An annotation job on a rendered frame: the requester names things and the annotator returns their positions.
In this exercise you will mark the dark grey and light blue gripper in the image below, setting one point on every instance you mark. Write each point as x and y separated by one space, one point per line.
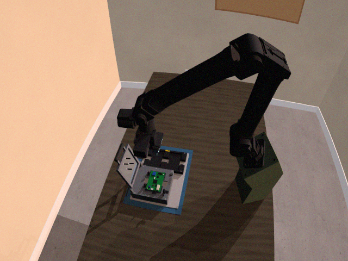
158 142

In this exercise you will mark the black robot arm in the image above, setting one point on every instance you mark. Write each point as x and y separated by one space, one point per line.
244 62

